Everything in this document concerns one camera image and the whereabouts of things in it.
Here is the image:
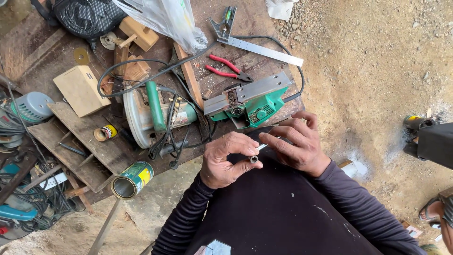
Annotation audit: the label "person's right hand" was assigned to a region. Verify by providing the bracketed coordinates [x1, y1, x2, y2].
[259, 110, 332, 178]

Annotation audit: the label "person's left hand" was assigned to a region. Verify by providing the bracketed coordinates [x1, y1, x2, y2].
[200, 131, 264, 190]

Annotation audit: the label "small metal socket wrench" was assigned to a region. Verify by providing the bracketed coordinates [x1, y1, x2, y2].
[249, 136, 282, 164]

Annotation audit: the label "green electric planer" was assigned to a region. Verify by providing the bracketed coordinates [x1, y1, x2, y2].
[203, 72, 293, 129]

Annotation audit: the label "person's black shirt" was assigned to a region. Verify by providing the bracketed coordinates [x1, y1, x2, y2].
[184, 127, 384, 255]

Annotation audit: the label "green circular saw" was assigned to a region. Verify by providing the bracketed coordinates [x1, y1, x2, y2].
[123, 81, 199, 149]

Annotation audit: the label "green tin can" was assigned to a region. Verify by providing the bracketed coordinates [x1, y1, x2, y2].
[110, 160, 154, 200]

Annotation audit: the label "thin wooden strip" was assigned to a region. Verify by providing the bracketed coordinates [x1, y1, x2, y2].
[173, 42, 205, 110]

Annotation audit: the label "metal combination square ruler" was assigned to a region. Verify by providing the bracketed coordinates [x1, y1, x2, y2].
[208, 6, 304, 67]

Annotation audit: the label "yellow label tin can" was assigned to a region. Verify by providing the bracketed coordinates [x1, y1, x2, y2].
[403, 114, 436, 131]

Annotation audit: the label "yellow black tape roll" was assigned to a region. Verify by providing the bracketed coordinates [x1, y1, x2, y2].
[93, 124, 118, 142]

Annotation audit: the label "small wooden blocks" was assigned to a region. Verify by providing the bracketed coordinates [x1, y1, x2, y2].
[113, 44, 151, 83]

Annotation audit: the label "wooden tray rack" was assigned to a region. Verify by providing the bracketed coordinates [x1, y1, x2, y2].
[28, 102, 142, 193]

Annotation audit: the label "white paper scrap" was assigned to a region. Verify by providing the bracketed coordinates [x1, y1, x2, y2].
[265, 0, 300, 21]

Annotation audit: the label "black sandal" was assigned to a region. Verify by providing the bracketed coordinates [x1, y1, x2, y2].
[419, 191, 453, 227]

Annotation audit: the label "clear plastic bag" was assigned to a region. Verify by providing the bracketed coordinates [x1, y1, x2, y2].
[113, 0, 209, 55]

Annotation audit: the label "wooden workbench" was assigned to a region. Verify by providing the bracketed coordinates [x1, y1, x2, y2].
[0, 0, 306, 209]

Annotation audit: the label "wooden block jig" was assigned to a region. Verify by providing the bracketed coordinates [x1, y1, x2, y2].
[118, 16, 160, 52]

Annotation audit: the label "light wooden box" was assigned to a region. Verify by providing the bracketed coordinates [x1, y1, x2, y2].
[53, 65, 112, 118]

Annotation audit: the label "brass cutting disc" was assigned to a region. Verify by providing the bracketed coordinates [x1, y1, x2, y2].
[73, 47, 90, 66]

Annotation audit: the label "grey green power tool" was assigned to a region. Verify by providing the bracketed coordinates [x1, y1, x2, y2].
[0, 91, 55, 149]

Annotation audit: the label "red handled pliers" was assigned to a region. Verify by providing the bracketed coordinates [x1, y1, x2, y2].
[205, 54, 254, 83]

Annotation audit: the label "heap of tools and cables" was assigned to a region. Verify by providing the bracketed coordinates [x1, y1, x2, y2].
[0, 152, 85, 238]

